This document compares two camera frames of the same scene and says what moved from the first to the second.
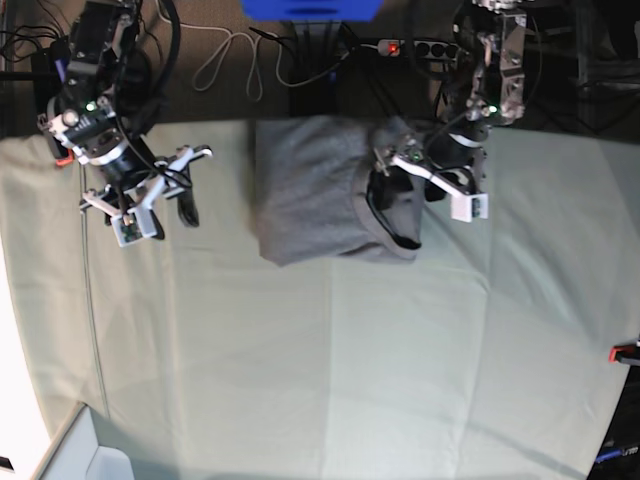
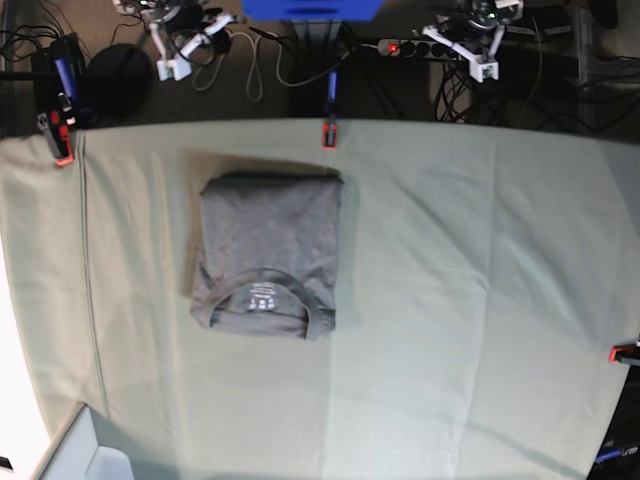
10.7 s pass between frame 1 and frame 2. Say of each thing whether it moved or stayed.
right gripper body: moved
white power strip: stayed
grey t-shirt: moved
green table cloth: stayed
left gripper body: moved
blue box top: stayed
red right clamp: stayed
